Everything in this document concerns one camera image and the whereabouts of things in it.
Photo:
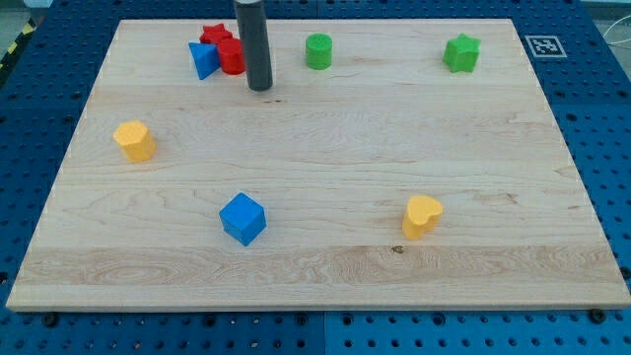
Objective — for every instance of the yellow hexagon block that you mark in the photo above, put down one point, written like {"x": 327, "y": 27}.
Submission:
{"x": 135, "y": 140}

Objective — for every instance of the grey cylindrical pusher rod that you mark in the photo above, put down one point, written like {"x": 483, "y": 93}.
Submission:
{"x": 251, "y": 20}

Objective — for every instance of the green star block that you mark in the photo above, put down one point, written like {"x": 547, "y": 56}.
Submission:
{"x": 461, "y": 53}

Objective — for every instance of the red cylinder block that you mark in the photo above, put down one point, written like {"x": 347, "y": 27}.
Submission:
{"x": 231, "y": 56}

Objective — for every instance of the yellow heart block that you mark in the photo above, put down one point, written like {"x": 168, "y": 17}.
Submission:
{"x": 422, "y": 214}

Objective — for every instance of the blue triangle block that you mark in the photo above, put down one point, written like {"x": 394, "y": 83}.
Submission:
{"x": 205, "y": 57}

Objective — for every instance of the red star block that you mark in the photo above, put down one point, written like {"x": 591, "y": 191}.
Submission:
{"x": 214, "y": 34}

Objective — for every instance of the blue cube block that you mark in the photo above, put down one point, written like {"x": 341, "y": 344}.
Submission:
{"x": 243, "y": 219}

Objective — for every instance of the wooden board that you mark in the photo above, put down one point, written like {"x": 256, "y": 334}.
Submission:
{"x": 332, "y": 156}

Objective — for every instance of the white fiducial marker tag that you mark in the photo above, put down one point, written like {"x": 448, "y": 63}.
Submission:
{"x": 545, "y": 46}

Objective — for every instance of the green cylinder block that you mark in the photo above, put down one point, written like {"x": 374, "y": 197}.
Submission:
{"x": 318, "y": 51}

